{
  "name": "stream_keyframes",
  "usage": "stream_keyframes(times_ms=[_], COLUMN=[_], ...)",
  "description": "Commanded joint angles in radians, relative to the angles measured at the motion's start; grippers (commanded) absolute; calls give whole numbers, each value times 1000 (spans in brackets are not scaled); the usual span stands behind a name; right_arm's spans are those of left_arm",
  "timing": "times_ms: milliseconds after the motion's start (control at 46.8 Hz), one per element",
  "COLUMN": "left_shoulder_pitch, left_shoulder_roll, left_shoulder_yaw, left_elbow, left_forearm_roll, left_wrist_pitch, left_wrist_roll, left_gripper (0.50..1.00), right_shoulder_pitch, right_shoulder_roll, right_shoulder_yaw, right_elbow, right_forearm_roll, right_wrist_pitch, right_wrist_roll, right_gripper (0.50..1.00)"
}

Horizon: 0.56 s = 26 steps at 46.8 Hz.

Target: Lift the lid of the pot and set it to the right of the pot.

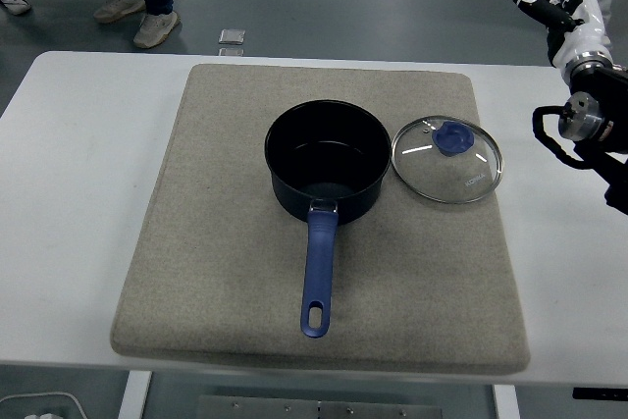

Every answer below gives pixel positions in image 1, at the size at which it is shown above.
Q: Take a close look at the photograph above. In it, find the black box under table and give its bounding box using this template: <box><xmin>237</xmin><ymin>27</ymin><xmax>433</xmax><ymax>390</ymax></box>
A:
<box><xmin>571</xmin><ymin>386</ymin><xmax>628</xmax><ymax>400</ymax></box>

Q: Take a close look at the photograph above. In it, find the white cable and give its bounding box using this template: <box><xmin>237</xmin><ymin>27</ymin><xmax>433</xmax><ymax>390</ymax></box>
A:
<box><xmin>0</xmin><ymin>392</ymin><xmax>85</xmax><ymax>419</ymax></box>

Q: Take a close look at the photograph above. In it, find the dark pot with blue handle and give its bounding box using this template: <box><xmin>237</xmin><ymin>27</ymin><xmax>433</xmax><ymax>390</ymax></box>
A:
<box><xmin>264</xmin><ymin>98</ymin><xmax>393</xmax><ymax>340</ymax></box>

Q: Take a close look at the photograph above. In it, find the grey metal plate with screws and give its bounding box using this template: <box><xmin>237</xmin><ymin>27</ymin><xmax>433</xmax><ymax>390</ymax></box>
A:
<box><xmin>197</xmin><ymin>393</ymin><xmax>445</xmax><ymax>419</ymax></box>

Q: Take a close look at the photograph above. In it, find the beige fabric mat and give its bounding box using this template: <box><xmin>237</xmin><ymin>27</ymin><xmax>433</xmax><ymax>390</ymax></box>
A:
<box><xmin>108</xmin><ymin>63</ymin><xmax>532</xmax><ymax>375</ymax></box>

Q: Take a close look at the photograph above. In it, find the white table leg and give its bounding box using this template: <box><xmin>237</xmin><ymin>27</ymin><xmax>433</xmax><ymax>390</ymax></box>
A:
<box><xmin>493</xmin><ymin>383</ymin><xmax>521</xmax><ymax>419</ymax></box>
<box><xmin>117</xmin><ymin>369</ymin><xmax>153</xmax><ymax>419</ymax></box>

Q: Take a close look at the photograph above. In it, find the glass lid with blue knob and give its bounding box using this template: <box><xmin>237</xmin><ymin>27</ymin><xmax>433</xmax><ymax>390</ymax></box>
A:
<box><xmin>392</xmin><ymin>115</ymin><xmax>504</xmax><ymax>206</ymax></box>

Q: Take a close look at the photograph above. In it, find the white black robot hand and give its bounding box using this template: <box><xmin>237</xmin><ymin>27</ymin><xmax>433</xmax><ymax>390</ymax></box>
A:
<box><xmin>500</xmin><ymin>0</ymin><xmax>614</xmax><ymax>70</ymax></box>

